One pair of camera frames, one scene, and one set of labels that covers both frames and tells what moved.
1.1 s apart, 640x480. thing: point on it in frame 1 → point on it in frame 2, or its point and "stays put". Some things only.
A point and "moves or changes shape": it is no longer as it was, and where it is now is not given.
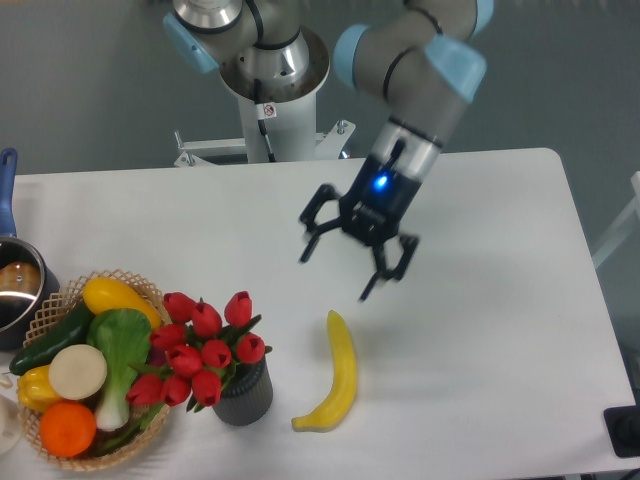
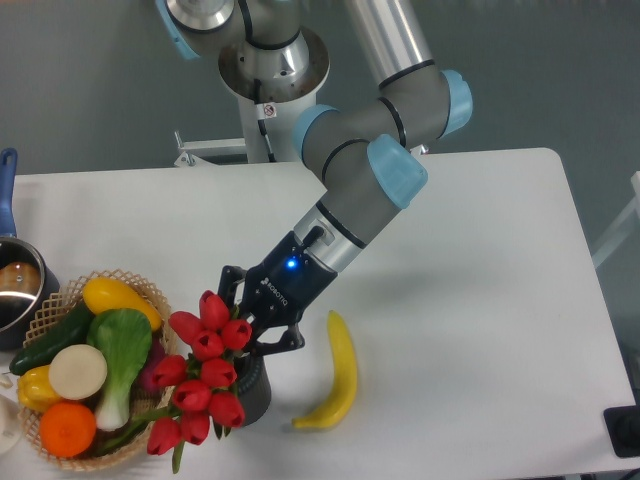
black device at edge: x=623 y=428 stays put
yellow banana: x=344 y=380 stays put
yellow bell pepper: x=34 y=389 stays put
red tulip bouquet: x=202 y=348 moves or changes shape
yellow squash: x=101 y=294 stays put
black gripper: x=370 y=214 → x=277 y=291
